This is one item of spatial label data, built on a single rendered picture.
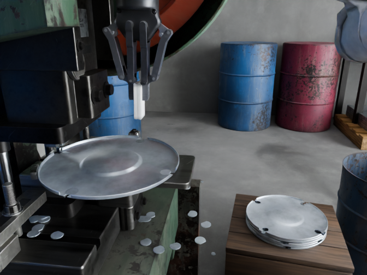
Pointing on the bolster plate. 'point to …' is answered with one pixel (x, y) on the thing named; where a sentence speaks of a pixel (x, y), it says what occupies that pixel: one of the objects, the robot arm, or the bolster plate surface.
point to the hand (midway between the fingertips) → (138, 100)
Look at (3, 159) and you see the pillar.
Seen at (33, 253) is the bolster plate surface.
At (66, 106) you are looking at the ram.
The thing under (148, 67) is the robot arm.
